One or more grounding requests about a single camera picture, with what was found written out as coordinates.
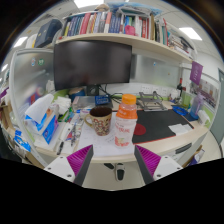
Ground blue white tissue box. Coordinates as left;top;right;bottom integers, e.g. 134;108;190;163
23;93;60;145

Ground purple translucent water bottle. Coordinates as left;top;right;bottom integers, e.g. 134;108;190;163
189;93;204;119

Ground flat round red coaster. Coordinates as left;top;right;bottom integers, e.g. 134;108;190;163
133;123;148;136

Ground white paper sheet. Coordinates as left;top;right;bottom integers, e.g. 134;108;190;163
77;111;136;158

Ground grey metal laptop stand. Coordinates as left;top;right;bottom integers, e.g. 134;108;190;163
135;91;168;112

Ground white wall sockets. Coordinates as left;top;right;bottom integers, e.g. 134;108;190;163
139;84;171;96

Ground blue coiled cable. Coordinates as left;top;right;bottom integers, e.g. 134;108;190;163
172;105;189;117

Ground dark wine bottle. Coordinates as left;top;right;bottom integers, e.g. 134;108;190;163
177;77;184;98

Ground pile of white napkins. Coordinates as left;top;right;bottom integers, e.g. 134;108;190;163
53;96;73;116

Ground clear plastic box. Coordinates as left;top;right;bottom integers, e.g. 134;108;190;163
71;95;97;111

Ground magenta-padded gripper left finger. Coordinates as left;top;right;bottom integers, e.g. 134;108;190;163
43;144;95;187

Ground small blue box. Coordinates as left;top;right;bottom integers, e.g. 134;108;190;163
94;94;112;107

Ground small white paper note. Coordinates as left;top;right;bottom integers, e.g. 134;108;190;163
168;123;190;136

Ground round blue tin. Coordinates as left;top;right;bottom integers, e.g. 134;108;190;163
68;87;87;103

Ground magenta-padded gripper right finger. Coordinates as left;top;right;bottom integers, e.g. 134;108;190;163
133;144;184;186

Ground black computer monitor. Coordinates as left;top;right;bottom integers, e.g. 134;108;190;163
53;40;133;98

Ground orange-capped drink bottle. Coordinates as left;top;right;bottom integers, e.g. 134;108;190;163
114;93;139;149

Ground black desk mat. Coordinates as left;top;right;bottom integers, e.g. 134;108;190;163
131;108;195;145

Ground purple hanging banner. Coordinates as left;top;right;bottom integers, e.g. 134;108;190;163
189;60;204;86

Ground floral patterned ceramic mug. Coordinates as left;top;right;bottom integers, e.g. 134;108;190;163
83;105;114;137

